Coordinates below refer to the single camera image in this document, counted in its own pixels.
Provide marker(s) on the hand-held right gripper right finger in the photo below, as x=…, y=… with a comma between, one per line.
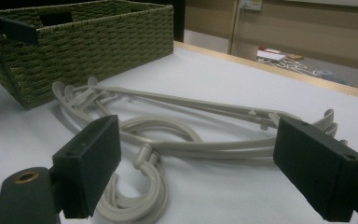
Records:
x=317, y=168

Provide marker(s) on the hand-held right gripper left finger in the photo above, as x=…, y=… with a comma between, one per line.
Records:
x=88, y=165

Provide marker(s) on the grey plastic clothes hanger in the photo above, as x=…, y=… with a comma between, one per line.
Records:
x=180, y=101
x=230, y=144
x=230, y=154

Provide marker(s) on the green woven basket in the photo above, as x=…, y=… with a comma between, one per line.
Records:
x=99, y=46

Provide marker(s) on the pale blue object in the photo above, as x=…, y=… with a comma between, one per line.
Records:
x=327, y=74

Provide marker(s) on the white flat box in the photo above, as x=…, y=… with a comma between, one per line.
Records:
x=270, y=56

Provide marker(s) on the black post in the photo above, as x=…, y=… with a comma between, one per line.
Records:
x=179, y=18

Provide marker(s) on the white wall socket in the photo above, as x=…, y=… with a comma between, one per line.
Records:
x=251, y=4

